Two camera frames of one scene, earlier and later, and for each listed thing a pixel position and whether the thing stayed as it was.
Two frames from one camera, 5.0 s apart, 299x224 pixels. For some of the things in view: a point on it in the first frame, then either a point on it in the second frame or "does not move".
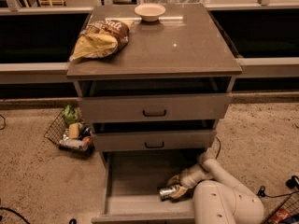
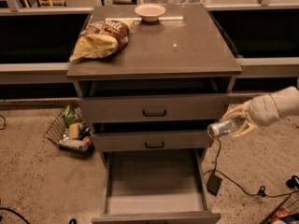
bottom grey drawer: (133, 182) does not move
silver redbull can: (170, 190) to (227, 126)
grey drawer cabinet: (154, 103) does not move
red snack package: (279, 215) does not move
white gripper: (188, 180) to (263, 110)
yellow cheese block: (74, 131) does not move
